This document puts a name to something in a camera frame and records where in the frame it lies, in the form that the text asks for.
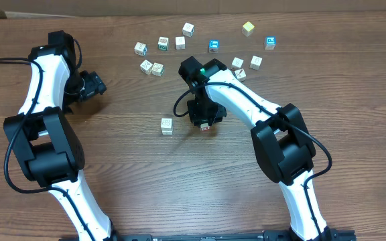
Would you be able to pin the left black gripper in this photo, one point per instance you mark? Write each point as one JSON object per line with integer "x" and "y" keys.
{"x": 92, "y": 84}

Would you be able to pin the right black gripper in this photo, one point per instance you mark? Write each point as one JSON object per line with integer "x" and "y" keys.
{"x": 205, "y": 117}

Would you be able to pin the wooden block red thirteen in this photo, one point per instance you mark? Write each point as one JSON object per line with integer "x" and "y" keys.
{"x": 204, "y": 127}

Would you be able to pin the wooden block red three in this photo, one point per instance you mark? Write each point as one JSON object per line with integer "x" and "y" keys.
{"x": 166, "y": 124}

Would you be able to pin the wooden block number four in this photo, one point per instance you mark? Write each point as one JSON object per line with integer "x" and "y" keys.
{"x": 240, "y": 74}

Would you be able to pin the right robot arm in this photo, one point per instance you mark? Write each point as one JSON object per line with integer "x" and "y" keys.
{"x": 283, "y": 147}

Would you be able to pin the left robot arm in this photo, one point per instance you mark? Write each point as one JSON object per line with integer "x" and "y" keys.
{"x": 44, "y": 154}

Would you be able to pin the wooden block yellow edge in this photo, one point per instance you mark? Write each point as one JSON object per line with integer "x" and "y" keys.
{"x": 146, "y": 67}

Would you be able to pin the wooden block yellow side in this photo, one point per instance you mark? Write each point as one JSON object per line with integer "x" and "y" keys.
{"x": 237, "y": 63}

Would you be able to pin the wooden block blue side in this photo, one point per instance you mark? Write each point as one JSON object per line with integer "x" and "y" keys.
{"x": 140, "y": 49}

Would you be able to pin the wooden block green edge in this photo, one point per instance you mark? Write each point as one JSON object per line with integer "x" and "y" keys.
{"x": 157, "y": 69}

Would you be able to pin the blue top wooden block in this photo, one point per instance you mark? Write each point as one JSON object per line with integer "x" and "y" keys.
{"x": 213, "y": 46}

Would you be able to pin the plain wooden block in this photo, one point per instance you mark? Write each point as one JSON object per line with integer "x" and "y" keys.
{"x": 180, "y": 43}

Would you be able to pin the wooden block blue H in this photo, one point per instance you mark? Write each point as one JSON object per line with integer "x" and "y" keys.
{"x": 255, "y": 62}

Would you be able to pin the wooden block green letter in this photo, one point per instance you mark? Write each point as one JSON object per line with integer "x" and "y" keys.
{"x": 163, "y": 43}

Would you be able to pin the wooden block far top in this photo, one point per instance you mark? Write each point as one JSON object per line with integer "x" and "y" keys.
{"x": 188, "y": 29}

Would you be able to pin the yellow top wooden block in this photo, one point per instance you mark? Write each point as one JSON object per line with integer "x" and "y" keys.
{"x": 248, "y": 28}

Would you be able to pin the blue top block right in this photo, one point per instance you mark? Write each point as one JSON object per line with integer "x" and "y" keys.
{"x": 270, "y": 43}

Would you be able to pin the cardboard backdrop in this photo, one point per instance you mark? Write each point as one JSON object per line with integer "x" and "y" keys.
{"x": 179, "y": 7}

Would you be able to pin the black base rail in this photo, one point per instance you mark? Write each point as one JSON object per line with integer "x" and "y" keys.
{"x": 280, "y": 235}

